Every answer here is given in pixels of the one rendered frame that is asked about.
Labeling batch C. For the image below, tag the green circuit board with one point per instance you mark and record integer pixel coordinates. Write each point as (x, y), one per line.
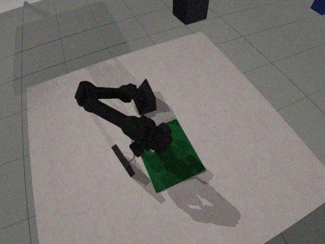
(178, 163)

